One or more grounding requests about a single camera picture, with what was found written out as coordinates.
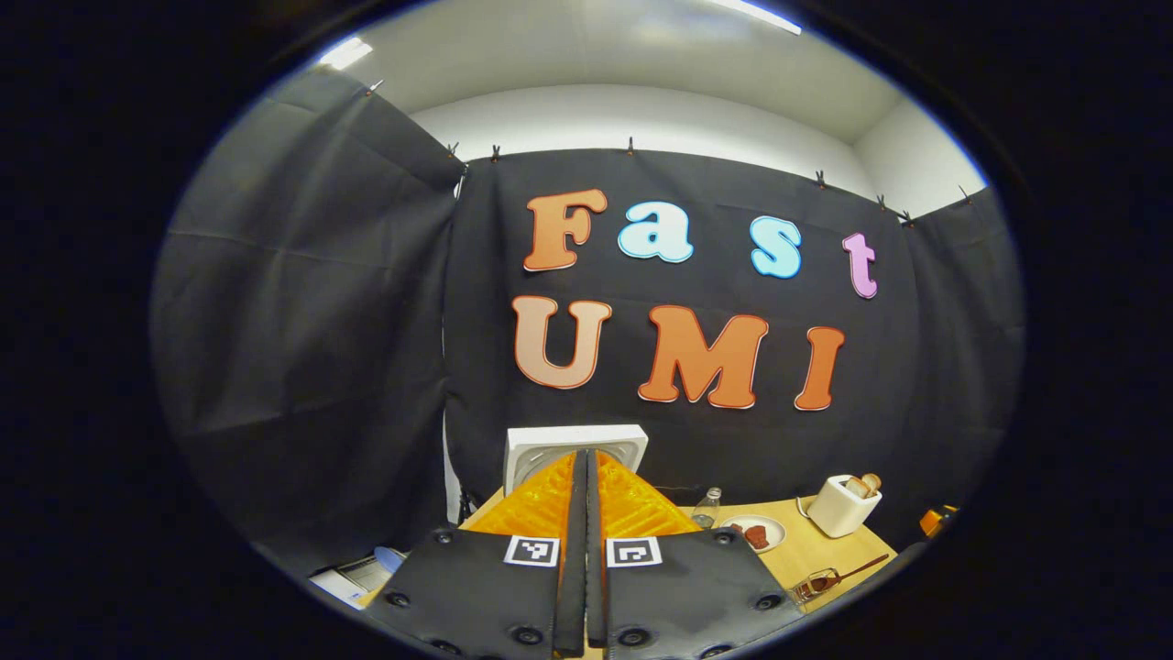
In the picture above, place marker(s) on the white paper sheet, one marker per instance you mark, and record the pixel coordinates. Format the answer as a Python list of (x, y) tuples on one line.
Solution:
[(344, 582)]

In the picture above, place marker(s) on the brown wooden spoon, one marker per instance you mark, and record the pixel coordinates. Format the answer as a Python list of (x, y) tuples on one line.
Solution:
[(861, 568)]

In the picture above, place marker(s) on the white rice cooker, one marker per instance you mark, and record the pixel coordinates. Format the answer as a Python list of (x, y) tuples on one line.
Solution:
[(531, 449)]

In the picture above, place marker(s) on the ceiling light strip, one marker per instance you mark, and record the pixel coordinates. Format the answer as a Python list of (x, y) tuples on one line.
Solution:
[(345, 53), (756, 16)]

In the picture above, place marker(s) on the large red meat piece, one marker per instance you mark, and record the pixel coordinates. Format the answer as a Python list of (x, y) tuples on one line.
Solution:
[(757, 537)]

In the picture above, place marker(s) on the white round plate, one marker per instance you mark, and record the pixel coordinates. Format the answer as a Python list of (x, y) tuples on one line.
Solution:
[(774, 532)]

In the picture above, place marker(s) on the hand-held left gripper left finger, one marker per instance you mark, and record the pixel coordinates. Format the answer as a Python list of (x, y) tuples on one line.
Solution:
[(570, 587)]

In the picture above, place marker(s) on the clear plastic bottle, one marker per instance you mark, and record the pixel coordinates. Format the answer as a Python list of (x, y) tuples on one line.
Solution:
[(707, 511)]

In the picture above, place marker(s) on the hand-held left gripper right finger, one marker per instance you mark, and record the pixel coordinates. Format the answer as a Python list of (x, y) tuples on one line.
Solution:
[(596, 587)]

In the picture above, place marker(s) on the black backdrop cloth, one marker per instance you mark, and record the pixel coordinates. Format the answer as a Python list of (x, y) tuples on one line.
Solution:
[(321, 321)]

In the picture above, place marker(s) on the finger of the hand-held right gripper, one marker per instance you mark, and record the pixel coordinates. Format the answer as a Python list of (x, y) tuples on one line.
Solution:
[(937, 521)]

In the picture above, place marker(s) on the white toaster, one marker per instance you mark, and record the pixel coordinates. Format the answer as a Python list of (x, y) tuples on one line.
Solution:
[(838, 513)]

